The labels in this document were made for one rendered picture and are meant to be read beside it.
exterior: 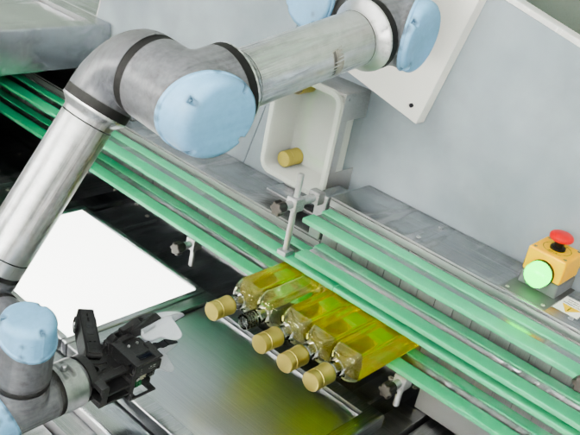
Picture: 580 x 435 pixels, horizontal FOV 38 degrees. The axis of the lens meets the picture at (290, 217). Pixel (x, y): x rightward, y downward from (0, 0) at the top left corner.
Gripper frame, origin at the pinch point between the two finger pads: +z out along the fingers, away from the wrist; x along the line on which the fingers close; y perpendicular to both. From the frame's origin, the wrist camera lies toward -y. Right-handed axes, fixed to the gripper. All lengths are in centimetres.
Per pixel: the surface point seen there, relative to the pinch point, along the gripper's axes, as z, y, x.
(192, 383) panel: 5.3, 3.1, -12.4
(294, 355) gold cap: 10.3, 17.9, 3.1
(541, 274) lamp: 39, 40, 24
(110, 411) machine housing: -10.4, 0.5, -12.7
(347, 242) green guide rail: 28.9, 10.0, 14.7
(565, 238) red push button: 44, 40, 29
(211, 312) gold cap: 9.1, 0.0, -0.1
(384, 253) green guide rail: 32.3, 15.8, 14.9
